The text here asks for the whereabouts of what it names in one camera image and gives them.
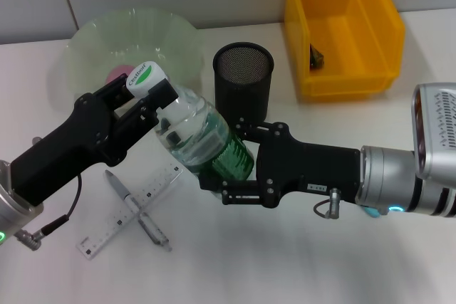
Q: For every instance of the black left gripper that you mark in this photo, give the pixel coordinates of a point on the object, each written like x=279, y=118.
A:
x=71, y=144

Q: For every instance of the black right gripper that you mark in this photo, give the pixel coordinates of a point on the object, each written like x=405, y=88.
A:
x=313, y=168

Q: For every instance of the pink peach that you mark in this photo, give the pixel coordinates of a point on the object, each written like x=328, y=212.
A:
x=117, y=72

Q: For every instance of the clear water bottle green label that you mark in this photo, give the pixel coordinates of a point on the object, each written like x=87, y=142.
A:
x=199, y=129

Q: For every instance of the blue plastic scissors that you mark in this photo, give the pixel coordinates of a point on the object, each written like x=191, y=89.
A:
x=372, y=212

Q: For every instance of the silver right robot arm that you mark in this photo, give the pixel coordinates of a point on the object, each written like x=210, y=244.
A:
x=388, y=176

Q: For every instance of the translucent green fruit bowl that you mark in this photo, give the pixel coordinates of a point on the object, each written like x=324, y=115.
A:
x=107, y=33

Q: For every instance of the grey white pen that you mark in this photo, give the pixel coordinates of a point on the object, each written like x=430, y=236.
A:
x=124, y=195

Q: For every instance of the clear plastic ruler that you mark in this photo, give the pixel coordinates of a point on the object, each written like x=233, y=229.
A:
x=107, y=229

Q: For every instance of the black mesh cup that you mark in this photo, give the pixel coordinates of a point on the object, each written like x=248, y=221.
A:
x=242, y=87

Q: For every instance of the silver connector stub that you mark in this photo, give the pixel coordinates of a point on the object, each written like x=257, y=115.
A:
x=36, y=140

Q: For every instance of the yellow plastic bin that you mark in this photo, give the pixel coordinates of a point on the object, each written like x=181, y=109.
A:
x=356, y=33

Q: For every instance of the right wrist camera housing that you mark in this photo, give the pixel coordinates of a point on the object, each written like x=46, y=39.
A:
x=438, y=133

